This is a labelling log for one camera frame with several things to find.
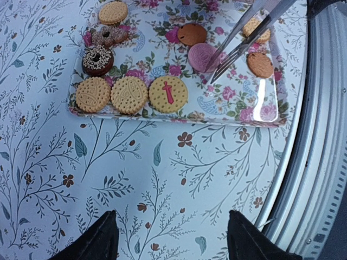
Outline metal serving tongs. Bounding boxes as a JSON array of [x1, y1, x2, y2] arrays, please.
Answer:
[[207, 0, 298, 85]]

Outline red mark round cookie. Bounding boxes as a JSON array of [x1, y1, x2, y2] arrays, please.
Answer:
[[149, 75, 188, 113]]

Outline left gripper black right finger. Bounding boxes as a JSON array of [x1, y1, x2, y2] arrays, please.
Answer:
[[227, 210, 302, 260]]

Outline pink round cookie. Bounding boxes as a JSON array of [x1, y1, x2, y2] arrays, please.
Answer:
[[188, 43, 223, 73]]

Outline floral cookie tray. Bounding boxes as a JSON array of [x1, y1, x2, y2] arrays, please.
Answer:
[[68, 1, 289, 127]]

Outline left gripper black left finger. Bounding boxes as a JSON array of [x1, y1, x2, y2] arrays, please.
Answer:
[[51, 210, 119, 260]]

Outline round tan cookie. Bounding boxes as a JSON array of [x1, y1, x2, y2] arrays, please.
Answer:
[[98, 2, 128, 25]]

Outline chocolate donut cookie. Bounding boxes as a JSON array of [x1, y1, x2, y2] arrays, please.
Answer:
[[82, 45, 114, 76]]

